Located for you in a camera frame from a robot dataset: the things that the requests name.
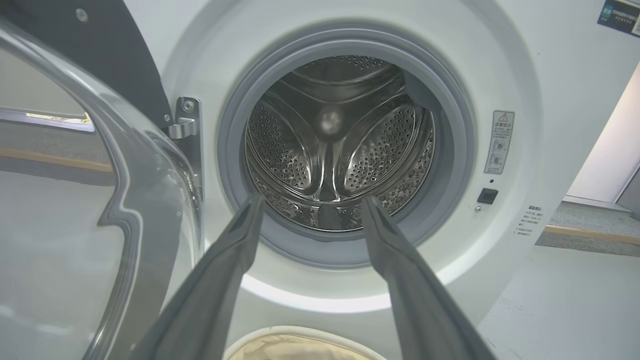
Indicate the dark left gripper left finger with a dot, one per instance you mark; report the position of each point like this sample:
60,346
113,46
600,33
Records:
215,290

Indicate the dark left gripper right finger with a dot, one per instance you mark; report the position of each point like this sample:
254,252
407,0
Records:
415,300

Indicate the black round glass washer door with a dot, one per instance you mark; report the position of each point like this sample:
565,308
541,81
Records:
60,225

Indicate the metal door hinge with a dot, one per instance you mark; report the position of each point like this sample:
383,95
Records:
190,145

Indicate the stainless steel drum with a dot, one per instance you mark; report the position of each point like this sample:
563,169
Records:
340,150

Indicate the white front-load washing machine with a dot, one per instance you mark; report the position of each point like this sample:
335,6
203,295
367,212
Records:
500,60

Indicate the cream canvas laundry basket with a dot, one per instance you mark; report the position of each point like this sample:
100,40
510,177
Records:
295,347

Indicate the black text label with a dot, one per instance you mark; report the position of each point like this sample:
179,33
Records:
529,220

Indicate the grey warning sticker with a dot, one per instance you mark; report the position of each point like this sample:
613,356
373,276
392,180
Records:
499,142

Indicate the dark brand sticker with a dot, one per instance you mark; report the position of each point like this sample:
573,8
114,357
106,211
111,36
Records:
620,15

